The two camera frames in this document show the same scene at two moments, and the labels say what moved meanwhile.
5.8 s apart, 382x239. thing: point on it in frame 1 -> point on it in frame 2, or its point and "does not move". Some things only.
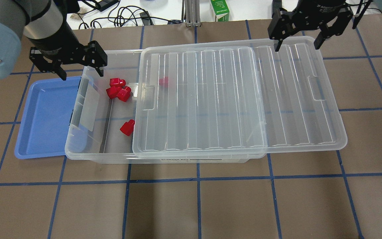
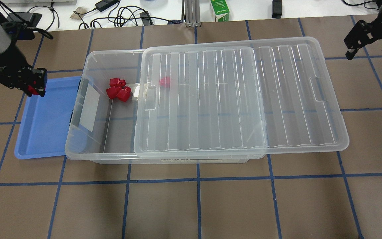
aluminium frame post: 192,13 does not move
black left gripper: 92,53 -> 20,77
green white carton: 221,10 does not move
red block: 127,128 -> 32,91
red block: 116,82 does not move
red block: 124,95 does not move
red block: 112,92 does not move
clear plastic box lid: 235,98 does not move
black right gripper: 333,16 -> 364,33
